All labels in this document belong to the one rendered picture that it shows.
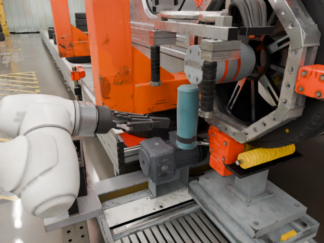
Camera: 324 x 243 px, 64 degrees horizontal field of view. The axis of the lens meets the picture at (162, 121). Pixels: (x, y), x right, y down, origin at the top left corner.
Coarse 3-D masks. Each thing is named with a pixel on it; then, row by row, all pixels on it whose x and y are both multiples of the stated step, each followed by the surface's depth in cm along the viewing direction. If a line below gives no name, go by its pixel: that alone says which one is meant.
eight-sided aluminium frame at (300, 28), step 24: (216, 0) 96; (288, 0) 67; (288, 24) 67; (312, 24) 66; (312, 48) 66; (288, 72) 69; (288, 96) 71; (216, 120) 102; (264, 120) 80; (288, 120) 75
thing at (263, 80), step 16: (272, 16) 83; (256, 48) 96; (272, 48) 85; (256, 64) 99; (272, 64) 86; (256, 80) 94; (272, 80) 89; (224, 96) 114; (240, 96) 105; (256, 96) 96; (272, 96) 89; (240, 112) 108; (256, 112) 98
